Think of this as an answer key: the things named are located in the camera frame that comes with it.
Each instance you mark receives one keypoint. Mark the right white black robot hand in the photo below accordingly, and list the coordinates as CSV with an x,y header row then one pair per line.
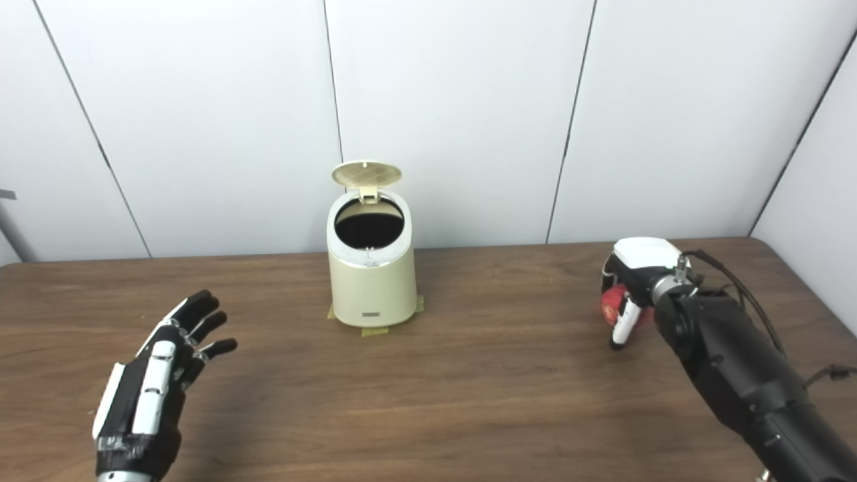
x,y
646,258

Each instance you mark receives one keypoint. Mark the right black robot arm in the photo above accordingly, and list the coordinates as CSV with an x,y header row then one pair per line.
x,y
736,368

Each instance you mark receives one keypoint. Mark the cream-colored bin body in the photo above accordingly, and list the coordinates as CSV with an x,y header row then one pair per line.
x,y
373,288

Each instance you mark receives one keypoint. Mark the red apple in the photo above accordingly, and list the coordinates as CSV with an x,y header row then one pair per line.
x,y
610,306

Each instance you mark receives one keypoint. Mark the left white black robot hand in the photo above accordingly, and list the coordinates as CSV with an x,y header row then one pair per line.
x,y
150,395

